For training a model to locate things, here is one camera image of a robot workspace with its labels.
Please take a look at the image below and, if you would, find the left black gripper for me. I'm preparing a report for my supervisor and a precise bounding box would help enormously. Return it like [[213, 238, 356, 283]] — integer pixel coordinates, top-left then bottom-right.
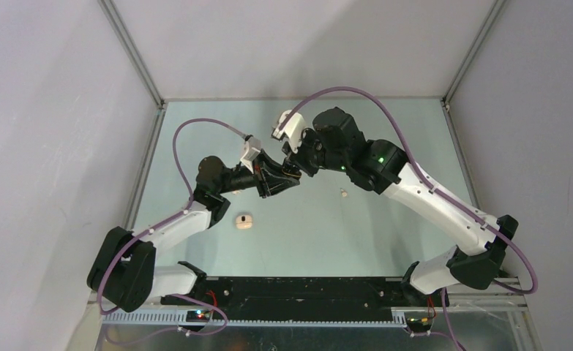
[[217, 149, 299, 199]]

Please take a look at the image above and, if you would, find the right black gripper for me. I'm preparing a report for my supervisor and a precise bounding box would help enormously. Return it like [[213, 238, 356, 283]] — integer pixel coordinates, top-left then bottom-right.
[[282, 126, 348, 178]]

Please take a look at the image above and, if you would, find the black earbud charging case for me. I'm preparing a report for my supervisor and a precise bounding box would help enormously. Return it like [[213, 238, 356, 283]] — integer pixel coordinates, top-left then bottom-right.
[[282, 165, 302, 179]]

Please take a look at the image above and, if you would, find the white earbud charging case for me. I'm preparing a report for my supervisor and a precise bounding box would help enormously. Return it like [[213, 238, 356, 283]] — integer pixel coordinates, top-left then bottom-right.
[[235, 215, 253, 230]]

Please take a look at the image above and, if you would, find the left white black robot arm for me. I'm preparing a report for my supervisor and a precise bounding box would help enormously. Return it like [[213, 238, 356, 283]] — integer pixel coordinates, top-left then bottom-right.
[[87, 151, 302, 312]]

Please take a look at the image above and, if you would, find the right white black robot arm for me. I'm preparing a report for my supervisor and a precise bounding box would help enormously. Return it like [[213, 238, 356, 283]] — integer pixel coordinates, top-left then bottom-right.
[[272, 107, 518, 306]]

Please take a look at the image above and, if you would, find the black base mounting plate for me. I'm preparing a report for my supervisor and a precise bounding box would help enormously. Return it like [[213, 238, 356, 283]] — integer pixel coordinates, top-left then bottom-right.
[[160, 276, 450, 322]]

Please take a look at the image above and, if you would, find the left controller board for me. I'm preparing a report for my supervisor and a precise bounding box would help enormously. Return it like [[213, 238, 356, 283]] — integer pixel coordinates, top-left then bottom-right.
[[187, 309, 212, 322]]

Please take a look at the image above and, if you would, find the controller board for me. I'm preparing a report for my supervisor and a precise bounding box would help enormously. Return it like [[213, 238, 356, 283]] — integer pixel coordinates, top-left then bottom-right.
[[405, 317, 435, 337], [187, 309, 212, 322]]

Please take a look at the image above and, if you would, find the right controller board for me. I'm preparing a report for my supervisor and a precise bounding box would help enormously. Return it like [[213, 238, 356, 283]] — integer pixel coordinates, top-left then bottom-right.
[[405, 317, 435, 337]]

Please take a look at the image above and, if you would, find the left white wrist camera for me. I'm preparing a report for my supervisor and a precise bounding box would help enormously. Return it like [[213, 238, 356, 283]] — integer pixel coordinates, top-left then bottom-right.
[[240, 135, 262, 173]]

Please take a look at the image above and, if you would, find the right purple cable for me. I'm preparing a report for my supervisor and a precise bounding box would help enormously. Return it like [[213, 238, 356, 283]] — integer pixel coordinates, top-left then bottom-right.
[[277, 86, 539, 351]]

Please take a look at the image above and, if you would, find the purple cable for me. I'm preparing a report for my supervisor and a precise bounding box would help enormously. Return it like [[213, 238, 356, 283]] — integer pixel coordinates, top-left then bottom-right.
[[96, 118, 253, 338], [277, 86, 539, 351]]

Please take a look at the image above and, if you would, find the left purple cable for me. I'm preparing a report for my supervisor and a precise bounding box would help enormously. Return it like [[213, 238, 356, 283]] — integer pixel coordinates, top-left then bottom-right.
[[96, 118, 253, 338]]

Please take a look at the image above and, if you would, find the white slotted cable duct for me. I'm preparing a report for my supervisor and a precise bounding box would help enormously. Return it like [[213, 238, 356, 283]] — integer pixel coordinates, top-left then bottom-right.
[[103, 309, 407, 328]]

